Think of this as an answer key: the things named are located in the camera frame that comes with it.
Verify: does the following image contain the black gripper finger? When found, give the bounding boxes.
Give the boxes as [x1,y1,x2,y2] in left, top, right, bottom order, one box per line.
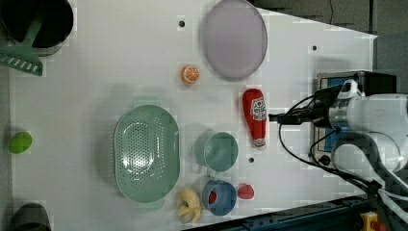
[268,114,297,125]

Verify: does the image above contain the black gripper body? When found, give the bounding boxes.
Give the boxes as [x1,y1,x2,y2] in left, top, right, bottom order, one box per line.
[287,86,341,126]

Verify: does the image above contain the red ketchup bottle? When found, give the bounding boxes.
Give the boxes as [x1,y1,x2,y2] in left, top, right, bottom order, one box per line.
[242,89,267,150]

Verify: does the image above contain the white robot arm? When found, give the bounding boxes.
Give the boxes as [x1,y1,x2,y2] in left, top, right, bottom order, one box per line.
[268,79,407,202]

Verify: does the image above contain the green perforated strainer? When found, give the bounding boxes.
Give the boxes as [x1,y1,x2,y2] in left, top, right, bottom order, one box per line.
[114,96,180,211]

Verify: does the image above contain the green mug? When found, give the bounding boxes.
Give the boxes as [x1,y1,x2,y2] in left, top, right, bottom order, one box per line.
[194,130,239,172]

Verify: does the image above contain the red strawberry toy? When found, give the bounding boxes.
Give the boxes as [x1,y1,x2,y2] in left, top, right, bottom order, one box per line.
[238,184,255,199]

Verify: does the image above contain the lilac round plate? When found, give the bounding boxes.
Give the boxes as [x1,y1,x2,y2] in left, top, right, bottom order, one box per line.
[203,0,268,79]

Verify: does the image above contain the blue cup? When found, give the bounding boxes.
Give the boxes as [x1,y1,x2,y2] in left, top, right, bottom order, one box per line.
[201,180,237,217]

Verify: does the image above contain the orange slice toy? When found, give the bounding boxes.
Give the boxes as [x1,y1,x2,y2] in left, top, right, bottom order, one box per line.
[180,65,200,84]

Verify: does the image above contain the red toy inside blue cup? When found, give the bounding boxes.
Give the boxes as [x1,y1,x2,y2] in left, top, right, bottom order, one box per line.
[208,192,217,204]

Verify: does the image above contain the red emergency stop button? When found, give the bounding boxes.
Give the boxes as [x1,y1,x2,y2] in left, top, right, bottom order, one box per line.
[360,212,387,231]

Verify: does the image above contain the yellow banana toy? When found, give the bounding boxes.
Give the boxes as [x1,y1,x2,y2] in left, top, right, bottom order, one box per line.
[178,188,201,223]

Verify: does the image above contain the green lime toy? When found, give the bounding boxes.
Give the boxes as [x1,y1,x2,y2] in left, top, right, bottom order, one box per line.
[8,131,33,154]

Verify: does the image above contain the green spatula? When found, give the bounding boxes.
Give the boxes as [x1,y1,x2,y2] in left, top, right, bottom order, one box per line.
[0,12,44,76]

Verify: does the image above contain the dark grey cup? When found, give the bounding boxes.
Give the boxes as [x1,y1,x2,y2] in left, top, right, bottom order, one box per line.
[11,203,52,231]

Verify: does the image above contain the black utensil holder cup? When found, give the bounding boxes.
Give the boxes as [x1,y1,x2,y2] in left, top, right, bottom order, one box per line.
[1,0,74,57]

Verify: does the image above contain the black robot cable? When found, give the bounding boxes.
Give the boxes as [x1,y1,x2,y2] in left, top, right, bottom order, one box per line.
[278,92,383,195]

